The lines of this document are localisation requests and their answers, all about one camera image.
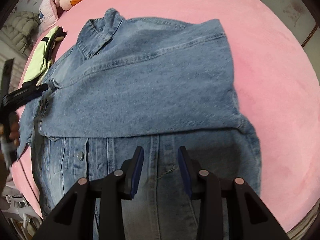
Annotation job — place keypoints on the white floral wardrobe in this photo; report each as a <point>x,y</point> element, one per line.
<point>295,15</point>

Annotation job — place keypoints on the person left hand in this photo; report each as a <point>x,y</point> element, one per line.
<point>14,134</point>

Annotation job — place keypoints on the beige puffer jacket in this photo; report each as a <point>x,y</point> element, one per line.
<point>18,30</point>

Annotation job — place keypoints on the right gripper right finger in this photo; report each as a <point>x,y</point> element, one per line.
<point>248,216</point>

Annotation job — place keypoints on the blue denim jacket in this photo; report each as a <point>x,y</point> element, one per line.
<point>150,82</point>

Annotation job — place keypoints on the pink bed sheet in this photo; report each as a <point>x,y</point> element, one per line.
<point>276,86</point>

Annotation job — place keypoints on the green and black folded garment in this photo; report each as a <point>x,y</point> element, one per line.
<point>41,59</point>

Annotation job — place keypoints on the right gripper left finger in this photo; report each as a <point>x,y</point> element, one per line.
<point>73,216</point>

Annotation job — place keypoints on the white small cushion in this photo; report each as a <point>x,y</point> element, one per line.
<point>47,14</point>

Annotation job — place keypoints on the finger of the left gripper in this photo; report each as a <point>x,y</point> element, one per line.
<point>22,96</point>

